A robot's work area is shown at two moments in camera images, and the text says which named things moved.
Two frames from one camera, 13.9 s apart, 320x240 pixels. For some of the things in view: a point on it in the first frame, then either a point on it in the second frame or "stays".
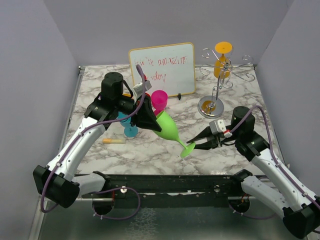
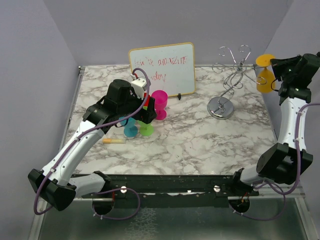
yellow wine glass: [222, 65] → [265, 77]
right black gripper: [206, 133] → [278, 64]
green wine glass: [169, 131] → [146, 129]
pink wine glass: [159, 99] stays
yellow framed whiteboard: [169, 67] stays
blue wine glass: [130, 130] stays
